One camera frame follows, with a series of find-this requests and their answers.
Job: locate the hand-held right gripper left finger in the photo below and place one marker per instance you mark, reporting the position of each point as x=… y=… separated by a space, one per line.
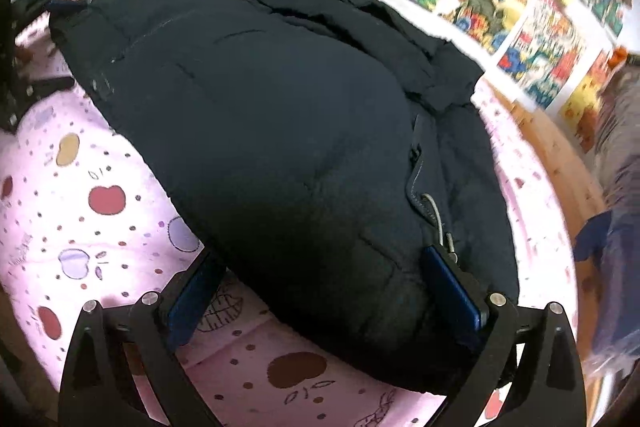
x=192 y=302

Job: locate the pink fruit-print bedsheet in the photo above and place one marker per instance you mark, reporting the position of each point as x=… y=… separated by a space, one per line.
x=100 y=157

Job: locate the city with red tower drawing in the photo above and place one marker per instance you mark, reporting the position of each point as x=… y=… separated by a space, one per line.
x=542 y=52

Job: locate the black padded jacket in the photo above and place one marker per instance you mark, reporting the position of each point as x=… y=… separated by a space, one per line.
x=275 y=132

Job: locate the yellow chick drawing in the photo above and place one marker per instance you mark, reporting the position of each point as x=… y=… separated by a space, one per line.
x=585 y=99

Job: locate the wooden bed frame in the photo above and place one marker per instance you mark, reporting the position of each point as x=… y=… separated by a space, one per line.
x=550 y=147

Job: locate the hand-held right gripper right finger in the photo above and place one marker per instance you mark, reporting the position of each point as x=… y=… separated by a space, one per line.
x=450 y=289

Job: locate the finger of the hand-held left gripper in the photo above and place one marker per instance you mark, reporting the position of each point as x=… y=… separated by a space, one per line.
x=50 y=85

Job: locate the plastic-wrapped bedding bundle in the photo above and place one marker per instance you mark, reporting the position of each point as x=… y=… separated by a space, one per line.
x=620 y=167

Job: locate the orange plush toy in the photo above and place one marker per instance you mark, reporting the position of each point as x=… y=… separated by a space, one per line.
x=620 y=54

